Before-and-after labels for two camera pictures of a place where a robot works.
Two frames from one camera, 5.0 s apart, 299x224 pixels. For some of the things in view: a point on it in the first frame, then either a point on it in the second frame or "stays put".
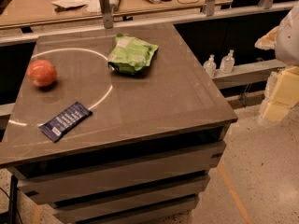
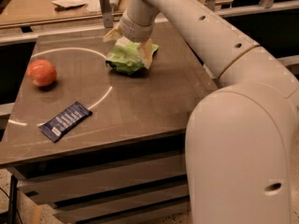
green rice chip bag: (129, 54) stays put
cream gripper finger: (268, 40) to (136, 25)
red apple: (42, 73) stays put
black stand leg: (13, 200) stays put
